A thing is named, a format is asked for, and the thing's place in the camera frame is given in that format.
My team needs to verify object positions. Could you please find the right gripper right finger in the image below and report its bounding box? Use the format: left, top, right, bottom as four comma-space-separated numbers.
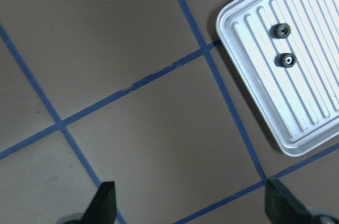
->
265, 178, 311, 223

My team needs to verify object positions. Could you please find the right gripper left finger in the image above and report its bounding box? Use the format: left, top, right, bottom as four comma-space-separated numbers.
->
83, 181, 117, 224

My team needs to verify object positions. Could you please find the silver ribbed metal tray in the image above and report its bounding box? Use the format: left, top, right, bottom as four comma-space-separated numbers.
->
216, 0, 338, 157

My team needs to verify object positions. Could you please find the black bearing gear lower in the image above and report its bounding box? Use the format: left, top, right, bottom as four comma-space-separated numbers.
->
274, 53, 297, 68

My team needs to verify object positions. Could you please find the black bearing gear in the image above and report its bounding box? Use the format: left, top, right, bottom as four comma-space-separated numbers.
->
274, 53, 297, 68
271, 23, 291, 39

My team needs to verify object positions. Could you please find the black bearing gear upper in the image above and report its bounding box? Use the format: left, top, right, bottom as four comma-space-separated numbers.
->
271, 23, 291, 39

